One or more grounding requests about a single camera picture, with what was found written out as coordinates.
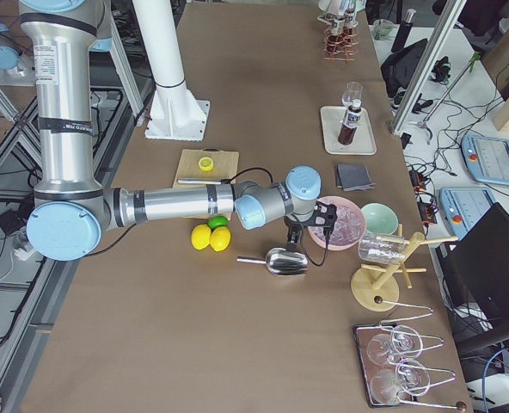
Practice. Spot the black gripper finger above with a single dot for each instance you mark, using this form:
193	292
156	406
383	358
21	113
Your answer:
293	238

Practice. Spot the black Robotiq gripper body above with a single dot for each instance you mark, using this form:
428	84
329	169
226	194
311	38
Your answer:
292	224

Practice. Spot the tea bottle white cap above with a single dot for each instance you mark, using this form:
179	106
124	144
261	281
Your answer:
350	122

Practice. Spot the copper wire bottle basket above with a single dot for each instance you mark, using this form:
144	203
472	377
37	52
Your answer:
347	49

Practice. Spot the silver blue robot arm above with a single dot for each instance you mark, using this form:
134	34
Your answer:
72	209

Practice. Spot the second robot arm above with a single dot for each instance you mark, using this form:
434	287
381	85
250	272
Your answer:
16	67

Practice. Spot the tea bottle in basket rear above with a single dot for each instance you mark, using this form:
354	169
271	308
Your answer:
338	23

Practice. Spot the pink bowl of ice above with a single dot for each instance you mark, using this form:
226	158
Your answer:
350	225

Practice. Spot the steel ice scoop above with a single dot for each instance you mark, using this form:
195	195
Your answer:
280	262

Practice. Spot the grey folded cloth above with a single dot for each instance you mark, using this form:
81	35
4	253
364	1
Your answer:
350	177

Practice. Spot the green bowl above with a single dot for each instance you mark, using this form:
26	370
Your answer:
380	219

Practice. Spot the clear glass jar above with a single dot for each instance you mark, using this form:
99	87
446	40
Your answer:
384	249

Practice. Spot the whole lemon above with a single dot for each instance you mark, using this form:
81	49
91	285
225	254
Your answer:
220	238
201	236

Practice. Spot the green lime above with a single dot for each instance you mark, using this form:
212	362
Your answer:
217	222

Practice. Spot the cream rabbit tray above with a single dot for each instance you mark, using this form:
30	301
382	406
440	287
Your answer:
363	144

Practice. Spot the wooden mug tree stand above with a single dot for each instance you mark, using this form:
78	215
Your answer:
374	285

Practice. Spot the bamboo cutting board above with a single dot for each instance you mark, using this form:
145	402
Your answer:
225	165

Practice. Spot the lemon half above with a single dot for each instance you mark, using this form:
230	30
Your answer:
206	164

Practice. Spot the clear wine glass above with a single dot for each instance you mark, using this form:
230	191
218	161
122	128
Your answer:
353	91

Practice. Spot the blue teach pendant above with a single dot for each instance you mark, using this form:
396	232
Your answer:
486	159
463	207

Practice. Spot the upside-down wine glass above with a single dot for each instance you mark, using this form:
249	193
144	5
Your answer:
402	385
393	345

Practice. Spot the dark tray with glasses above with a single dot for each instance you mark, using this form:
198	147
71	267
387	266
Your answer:
362	334

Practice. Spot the black monitor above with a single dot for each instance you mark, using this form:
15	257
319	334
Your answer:
481	259

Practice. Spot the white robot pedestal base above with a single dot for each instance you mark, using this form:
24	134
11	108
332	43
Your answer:
175	113

